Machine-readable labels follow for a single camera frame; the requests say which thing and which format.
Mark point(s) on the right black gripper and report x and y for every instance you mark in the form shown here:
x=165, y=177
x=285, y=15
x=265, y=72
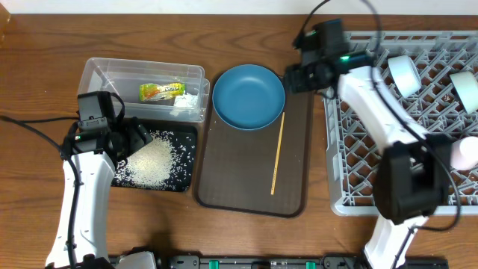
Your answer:
x=292, y=79

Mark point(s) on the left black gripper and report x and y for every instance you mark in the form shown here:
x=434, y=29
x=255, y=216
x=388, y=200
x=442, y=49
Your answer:
x=136, y=133

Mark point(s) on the green orange snack wrapper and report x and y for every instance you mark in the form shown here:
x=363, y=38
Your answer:
x=159, y=92

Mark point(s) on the white rice pile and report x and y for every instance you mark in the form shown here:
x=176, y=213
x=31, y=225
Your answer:
x=153, y=162

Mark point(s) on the light blue bowl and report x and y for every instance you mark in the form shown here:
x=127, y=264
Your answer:
x=405, y=75

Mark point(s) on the white tissue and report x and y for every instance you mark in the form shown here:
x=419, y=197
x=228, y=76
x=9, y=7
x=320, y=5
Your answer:
x=185, y=104

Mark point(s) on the dark blue plate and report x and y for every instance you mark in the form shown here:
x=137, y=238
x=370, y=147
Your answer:
x=248, y=97

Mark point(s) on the wooden chopstick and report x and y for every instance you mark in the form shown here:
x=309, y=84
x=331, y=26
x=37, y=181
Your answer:
x=278, y=150

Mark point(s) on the mint green bowl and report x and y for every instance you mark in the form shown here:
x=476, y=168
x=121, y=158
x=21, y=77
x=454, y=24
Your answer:
x=466, y=87

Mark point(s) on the pink white cup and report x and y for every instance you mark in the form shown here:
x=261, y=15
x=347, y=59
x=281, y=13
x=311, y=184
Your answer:
x=464, y=153

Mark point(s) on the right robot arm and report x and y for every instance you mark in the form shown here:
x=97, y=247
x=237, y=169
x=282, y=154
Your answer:
x=413, y=177

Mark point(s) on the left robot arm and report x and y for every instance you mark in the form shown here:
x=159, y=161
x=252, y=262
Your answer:
x=81, y=236

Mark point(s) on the grey dishwasher rack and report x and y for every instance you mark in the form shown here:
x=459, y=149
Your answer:
x=352, y=157

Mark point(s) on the clear plastic bin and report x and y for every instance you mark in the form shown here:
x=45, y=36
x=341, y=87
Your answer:
x=124, y=78

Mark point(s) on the black plastic tray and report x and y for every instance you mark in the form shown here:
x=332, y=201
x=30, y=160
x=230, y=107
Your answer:
x=186, y=138

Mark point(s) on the brown serving tray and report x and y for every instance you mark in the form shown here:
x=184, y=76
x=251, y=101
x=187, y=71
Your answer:
x=237, y=166

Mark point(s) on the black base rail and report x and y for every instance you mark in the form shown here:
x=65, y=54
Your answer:
x=327, y=262

